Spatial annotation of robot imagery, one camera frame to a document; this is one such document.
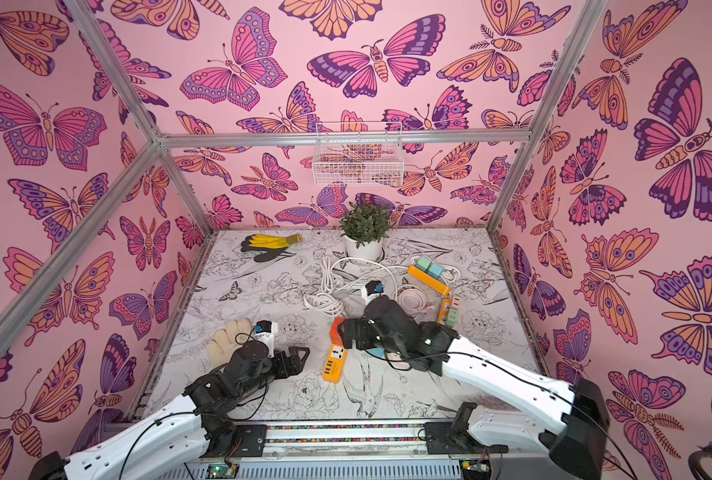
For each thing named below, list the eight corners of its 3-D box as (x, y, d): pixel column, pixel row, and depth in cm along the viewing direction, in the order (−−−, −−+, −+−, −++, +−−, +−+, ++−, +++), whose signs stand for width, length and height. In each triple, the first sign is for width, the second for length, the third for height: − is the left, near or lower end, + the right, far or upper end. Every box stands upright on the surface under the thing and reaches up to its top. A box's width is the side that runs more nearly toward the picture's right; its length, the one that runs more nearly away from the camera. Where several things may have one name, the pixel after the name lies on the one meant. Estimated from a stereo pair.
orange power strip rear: (406, 272, 108) (407, 266, 105) (414, 265, 110) (415, 258, 107) (444, 299, 101) (446, 293, 98) (451, 290, 103) (454, 284, 100)
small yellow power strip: (436, 325, 96) (441, 314, 90) (440, 300, 102) (444, 288, 96) (453, 329, 95) (459, 318, 89) (456, 303, 101) (461, 291, 95)
